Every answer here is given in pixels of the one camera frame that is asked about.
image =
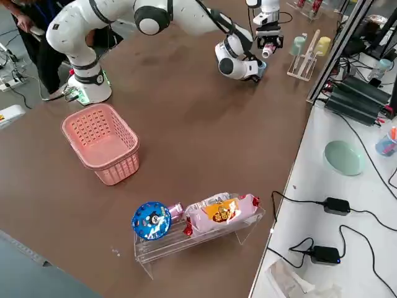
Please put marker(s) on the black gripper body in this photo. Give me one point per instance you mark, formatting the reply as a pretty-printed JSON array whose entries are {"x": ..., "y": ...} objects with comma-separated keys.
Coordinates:
[
  {"x": 252, "y": 78},
  {"x": 269, "y": 33}
]

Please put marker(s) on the white bottle pink label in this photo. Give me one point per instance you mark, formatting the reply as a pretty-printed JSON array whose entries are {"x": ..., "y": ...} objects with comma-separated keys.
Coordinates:
[{"x": 268, "y": 51}]

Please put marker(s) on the blue ceramic cup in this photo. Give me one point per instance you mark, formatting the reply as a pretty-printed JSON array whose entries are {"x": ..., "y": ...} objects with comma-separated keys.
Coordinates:
[{"x": 262, "y": 69}]

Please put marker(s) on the mint green cup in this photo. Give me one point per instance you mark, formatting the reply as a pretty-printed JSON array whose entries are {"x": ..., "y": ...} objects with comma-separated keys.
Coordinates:
[{"x": 297, "y": 46}]

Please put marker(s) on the clear acrylic bottle shelf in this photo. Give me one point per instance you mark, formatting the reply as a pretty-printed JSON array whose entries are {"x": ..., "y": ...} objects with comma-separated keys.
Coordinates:
[{"x": 310, "y": 15}]

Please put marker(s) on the yellow cup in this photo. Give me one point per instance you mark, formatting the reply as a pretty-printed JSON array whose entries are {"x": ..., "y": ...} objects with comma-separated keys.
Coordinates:
[{"x": 323, "y": 46}]

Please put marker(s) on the red cola bottle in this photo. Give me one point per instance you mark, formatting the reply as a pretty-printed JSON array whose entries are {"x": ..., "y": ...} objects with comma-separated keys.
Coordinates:
[
  {"x": 317, "y": 6},
  {"x": 301, "y": 3}
]

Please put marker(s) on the clear water bottle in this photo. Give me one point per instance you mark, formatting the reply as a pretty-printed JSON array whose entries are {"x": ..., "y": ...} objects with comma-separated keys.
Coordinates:
[{"x": 380, "y": 69}]

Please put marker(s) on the clear pen cup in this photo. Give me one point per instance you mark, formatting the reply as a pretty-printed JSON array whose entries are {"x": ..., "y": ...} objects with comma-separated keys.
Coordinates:
[{"x": 386, "y": 144}]

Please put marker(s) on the black power supply box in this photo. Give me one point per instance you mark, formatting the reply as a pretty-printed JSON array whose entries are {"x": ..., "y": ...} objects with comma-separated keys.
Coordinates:
[{"x": 356, "y": 101}]

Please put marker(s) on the green plate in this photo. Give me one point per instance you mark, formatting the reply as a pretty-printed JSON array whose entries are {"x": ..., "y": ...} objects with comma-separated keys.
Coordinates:
[{"x": 344, "y": 158}]

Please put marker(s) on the snack packet red label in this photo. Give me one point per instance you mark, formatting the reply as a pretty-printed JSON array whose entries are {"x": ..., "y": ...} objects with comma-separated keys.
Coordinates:
[{"x": 223, "y": 214}]

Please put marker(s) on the purple snack packet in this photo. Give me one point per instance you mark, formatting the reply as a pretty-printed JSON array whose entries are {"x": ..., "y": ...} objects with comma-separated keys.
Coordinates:
[{"x": 176, "y": 211}]

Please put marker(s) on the black power adapter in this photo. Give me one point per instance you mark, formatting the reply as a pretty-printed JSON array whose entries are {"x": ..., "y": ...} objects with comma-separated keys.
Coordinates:
[
  {"x": 325, "y": 255},
  {"x": 337, "y": 206}
]

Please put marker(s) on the pink plastic basket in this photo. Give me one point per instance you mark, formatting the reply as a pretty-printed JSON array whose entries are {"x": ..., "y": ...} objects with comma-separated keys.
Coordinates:
[{"x": 99, "y": 146}]

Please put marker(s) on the blue snack can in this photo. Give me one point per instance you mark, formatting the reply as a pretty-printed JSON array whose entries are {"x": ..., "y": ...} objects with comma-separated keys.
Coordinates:
[{"x": 151, "y": 221}]

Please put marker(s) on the white side table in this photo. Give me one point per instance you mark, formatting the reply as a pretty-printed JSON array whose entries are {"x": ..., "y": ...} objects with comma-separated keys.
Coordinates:
[{"x": 341, "y": 232}]

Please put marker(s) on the clear acrylic snack shelf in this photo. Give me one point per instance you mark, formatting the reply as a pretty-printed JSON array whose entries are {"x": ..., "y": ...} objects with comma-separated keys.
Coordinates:
[{"x": 186, "y": 245}]

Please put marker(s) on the clear plastic bag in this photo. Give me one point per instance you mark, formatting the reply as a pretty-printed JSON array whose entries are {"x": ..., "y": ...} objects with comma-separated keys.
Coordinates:
[{"x": 294, "y": 279}]

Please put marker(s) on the person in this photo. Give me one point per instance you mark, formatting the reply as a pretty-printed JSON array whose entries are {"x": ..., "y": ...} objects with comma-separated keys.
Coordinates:
[{"x": 43, "y": 56}]

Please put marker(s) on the white control box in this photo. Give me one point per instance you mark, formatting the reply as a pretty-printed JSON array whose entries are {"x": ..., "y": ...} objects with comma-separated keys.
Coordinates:
[{"x": 10, "y": 115}]

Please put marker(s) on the aluminium frame post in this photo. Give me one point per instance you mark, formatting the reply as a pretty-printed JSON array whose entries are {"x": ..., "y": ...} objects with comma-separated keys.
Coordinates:
[{"x": 338, "y": 52}]

